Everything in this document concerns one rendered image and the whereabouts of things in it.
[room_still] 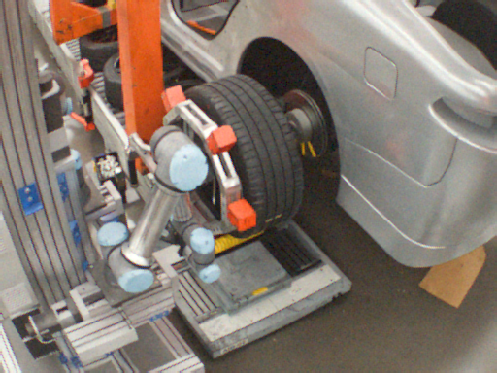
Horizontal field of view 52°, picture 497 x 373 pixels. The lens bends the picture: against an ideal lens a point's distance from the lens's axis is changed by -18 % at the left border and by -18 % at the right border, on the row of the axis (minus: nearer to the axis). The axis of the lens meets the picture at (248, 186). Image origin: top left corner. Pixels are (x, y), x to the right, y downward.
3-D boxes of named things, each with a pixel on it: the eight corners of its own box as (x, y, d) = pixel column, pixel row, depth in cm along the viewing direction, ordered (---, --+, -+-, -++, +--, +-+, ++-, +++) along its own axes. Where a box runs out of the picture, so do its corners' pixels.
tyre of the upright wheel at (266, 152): (260, 227, 289) (326, 207, 228) (216, 247, 279) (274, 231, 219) (206, 99, 290) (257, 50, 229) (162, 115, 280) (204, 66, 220)
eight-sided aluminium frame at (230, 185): (242, 254, 249) (241, 148, 213) (227, 260, 247) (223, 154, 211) (181, 180, 284) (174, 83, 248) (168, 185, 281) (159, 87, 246)
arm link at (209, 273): (221, 263, 203) (222, 280, 209) (206, 244, 210) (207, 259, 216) (202, 272, 200) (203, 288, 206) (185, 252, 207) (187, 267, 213)
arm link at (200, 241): (181, 225, 201) (183, 248, 208) (196, 247, 194) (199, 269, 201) (201, 217, 204) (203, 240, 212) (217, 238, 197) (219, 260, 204)
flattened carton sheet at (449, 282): (489, 250, 321) (491, 246, 319) (455, 310, 290) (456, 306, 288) (454, 231, 335) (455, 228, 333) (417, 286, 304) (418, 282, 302)
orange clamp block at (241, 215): (244, 211, 234) (256, 225, 229) (225, 219, 231) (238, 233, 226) (244, 197, 230) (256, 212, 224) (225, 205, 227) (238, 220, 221)
